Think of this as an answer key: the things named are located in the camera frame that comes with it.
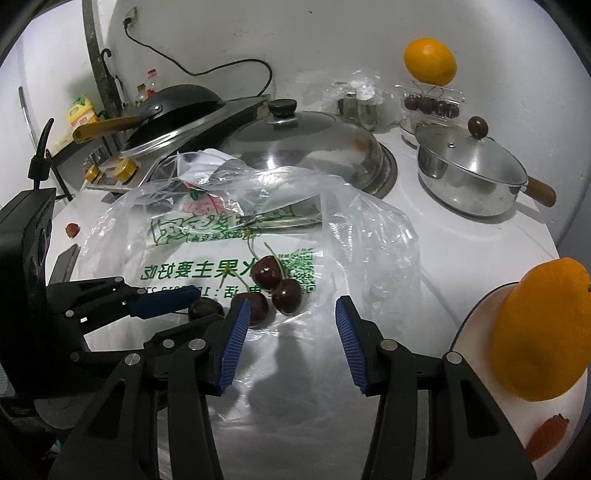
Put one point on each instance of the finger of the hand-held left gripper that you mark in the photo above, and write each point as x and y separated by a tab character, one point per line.
184	330
161	300

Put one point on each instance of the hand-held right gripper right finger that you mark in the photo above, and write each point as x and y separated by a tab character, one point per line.
353	341

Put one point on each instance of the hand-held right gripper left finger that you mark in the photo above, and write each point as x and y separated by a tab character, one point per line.
233	341

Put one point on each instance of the dark red cherry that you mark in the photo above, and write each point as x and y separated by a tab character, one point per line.
286	295
257	307
264	272
205	308

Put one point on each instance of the clear green-printed plastic bag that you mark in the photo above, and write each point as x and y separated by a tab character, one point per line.
184	258

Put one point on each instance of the white plate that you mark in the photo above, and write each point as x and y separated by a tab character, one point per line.
489	406

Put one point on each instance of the small red strawberry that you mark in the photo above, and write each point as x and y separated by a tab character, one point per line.
72	230

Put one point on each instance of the black metal rack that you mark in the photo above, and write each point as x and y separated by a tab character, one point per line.
60	177

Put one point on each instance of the steel induction cooker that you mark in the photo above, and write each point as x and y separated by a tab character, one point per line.
108	177

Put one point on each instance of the dark grey pan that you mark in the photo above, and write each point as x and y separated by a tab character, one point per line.
390	173

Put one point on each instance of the yellow detergent bottle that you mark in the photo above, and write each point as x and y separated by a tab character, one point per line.
81	113

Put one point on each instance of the large orange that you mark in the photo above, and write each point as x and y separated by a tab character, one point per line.
540	332

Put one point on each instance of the large steel wok lid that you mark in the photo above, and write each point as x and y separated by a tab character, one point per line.
314	143

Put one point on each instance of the oil bottle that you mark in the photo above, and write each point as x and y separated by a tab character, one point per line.
140	94

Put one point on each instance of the red cap bottle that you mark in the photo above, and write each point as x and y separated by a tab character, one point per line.
151	85

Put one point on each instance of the black umbrella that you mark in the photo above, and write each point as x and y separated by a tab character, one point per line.
111	78

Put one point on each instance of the steel saucepan lid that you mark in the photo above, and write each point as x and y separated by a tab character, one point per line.
471	152

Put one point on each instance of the steel seasoning shaker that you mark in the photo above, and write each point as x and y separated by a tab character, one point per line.
371	113
348	104

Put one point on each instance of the grey-green pipe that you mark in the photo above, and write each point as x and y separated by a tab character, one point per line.
94	55

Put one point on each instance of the group of dark cherries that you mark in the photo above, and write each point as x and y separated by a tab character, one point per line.
429	105

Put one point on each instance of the clear plastic fruit container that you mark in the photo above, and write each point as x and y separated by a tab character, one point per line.
401	90

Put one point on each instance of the clear bag of steel shakers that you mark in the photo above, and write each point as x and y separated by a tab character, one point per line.
364	83

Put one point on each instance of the small orange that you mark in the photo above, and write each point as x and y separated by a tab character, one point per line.
429	62

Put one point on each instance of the white wall socket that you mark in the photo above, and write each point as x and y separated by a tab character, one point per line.
130	15

